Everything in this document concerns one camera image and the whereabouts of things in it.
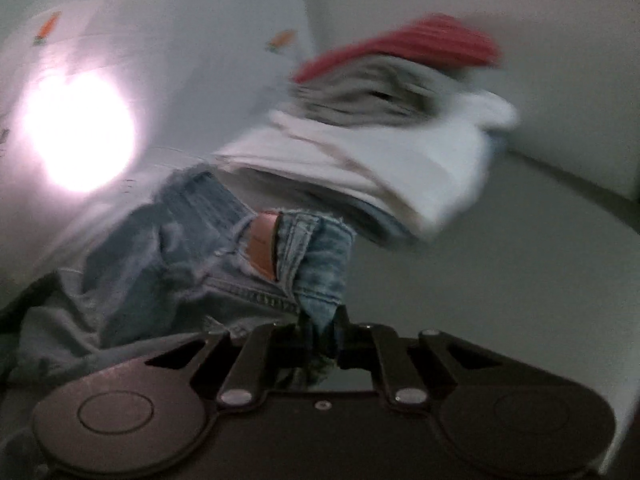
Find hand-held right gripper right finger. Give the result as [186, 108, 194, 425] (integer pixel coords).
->
[333, 304, 505, 408]

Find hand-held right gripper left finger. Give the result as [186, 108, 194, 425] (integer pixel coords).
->
[144, 312, 314, 409]

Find blue jeans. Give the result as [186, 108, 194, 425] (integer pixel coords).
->
[10, 165, 357, 392]

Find light blue folded garment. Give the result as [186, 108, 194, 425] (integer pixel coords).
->
[350, 200, 427, 247]

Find white folded garment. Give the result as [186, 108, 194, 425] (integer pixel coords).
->
[215, 92, 521, 242]

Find grey folded garment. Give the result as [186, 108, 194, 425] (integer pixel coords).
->
[287, 57, 481, 127]

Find red striped garment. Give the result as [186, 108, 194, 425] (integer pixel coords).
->
[292, 14, 502, 85]

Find carrot print sheet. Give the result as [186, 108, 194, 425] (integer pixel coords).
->
[0, 0, 322, 306]

